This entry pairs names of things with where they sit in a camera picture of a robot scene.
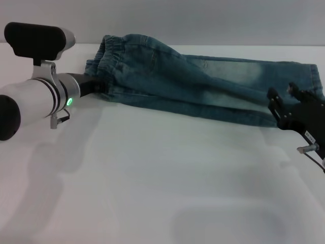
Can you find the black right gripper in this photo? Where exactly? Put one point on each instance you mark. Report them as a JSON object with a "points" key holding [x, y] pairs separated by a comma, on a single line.
{"points": [[307, 119]]}

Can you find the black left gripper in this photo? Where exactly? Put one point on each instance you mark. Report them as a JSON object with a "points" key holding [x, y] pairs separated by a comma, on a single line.
{"points": [[87, 84]]}

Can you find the blue denim shorts with print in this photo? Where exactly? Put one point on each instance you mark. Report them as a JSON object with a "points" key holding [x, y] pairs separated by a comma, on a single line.
{"points": [[177, 84]]}

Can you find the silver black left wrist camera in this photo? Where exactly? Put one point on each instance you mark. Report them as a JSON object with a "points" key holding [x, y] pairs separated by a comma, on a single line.
{"points": [[35, 40]]}

